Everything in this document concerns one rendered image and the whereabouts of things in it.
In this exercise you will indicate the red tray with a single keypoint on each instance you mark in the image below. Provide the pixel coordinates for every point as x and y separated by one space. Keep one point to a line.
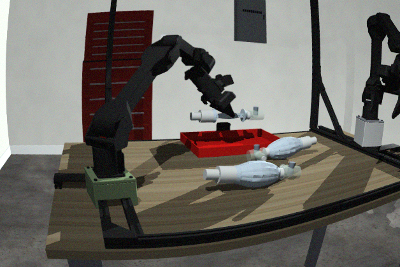
212 143

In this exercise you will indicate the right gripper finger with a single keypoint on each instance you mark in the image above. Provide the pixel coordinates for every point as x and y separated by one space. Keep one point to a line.
214 106
228 110

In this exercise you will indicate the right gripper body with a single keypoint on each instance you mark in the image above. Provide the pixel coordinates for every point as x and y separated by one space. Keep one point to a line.
214 95

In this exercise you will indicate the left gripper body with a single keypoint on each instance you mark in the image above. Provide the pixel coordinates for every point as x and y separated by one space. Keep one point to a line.
392 87

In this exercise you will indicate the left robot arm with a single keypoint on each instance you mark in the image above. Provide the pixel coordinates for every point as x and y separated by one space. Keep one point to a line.
379 26

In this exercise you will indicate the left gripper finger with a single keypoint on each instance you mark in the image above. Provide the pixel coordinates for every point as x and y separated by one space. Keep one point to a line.
375 98
396 111

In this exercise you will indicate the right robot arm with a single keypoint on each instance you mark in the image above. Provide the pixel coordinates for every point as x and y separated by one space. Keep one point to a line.
115 116

